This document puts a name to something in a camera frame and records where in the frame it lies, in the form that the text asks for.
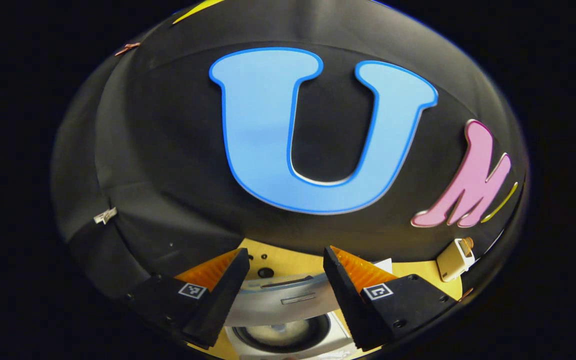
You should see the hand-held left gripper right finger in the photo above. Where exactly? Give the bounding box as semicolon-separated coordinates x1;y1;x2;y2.
323;245;459;352

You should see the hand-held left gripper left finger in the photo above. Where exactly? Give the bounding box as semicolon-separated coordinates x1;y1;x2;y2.
123;247;251;350

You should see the white rice cooker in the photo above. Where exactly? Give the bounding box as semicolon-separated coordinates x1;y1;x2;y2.
220;272;361;360

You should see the white chopstick holder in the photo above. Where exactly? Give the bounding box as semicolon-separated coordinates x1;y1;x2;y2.
436;239;476;283

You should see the silver cloth clip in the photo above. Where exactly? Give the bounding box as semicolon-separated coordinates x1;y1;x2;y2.
93;207;118;225

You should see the black backdrop cloth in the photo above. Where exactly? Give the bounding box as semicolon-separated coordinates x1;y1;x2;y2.
50;0;529;301

